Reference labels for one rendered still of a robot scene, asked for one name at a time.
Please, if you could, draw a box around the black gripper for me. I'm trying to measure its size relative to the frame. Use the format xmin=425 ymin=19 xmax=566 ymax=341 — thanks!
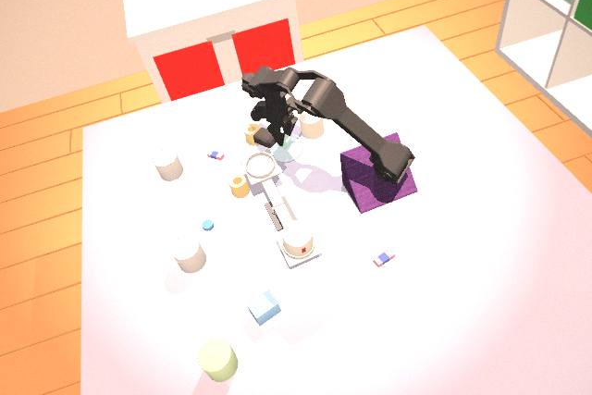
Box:
xmin=253 ymin=97 xmax=303 ymax=148

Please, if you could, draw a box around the yellow hollow cylinder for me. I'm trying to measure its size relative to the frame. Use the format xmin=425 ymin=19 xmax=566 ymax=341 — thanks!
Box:
xmin=229 ymin=174 xmax=250 ymax=198
xmin=244 ymin=124 xmax=260 ymax=145

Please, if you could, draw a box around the small blue disc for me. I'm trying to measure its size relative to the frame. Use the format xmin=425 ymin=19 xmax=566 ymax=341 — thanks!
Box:
xmin=202 ymin=219 xmax=214 ymax=231

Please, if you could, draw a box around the pink eraser with blue sleeve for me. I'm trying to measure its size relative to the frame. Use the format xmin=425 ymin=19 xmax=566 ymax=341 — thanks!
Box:
xmin=374 ymin=249 xmax=395 ymax=267
xmin=207 ymin=150 xmax=224 ymax=160

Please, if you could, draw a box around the grey cylinder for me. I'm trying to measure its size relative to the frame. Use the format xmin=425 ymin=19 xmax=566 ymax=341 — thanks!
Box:
xmin=171 ymin=236 xmax=206 ymax=274

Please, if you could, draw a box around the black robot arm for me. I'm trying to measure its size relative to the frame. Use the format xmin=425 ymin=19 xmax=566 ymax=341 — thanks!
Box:
xmin=241 ymin=67 xmax=415 ymax=185

